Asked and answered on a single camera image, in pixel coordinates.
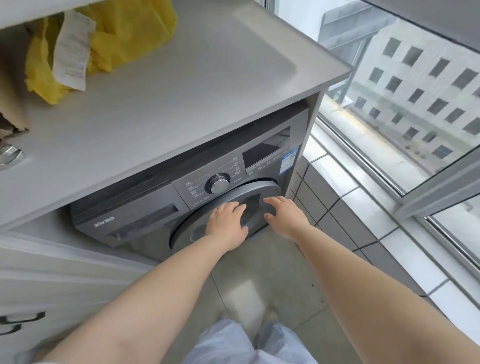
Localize grey detergent drawer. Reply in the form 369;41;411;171
71;179;189;249

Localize grey front-load washing machine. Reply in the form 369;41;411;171
70;106;311;264

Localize yellow plastic bag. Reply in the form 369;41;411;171
25;0;178;106

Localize person's left hand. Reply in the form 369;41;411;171
205;202;249;251

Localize grey window frame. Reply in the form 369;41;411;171
262;0;480;271

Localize person's right hand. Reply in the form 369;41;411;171
263;196;311;241

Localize brown cardboard box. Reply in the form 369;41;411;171
0;22;31;144

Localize round grey washing machine door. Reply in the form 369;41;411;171
169;179;285;251

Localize white cabinet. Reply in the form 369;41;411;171
0;230;158;364

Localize white building outside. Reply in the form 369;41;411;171
339;19;480;177

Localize silver washing machine dial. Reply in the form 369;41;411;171
205;172;231;195

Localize white upper shelf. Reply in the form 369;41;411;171
0;0;113;30

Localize white paper receipt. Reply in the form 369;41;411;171
52;11;97;92

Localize black cabinet handle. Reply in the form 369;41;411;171
0;310;46;337

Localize shiny metal fitting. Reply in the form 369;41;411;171
0;144;25;166

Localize light blue trousers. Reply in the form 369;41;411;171
185;319;320;364

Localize person's right forearm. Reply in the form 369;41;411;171
290;224;480;364

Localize person's left forearm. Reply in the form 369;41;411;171
35;235;235;364

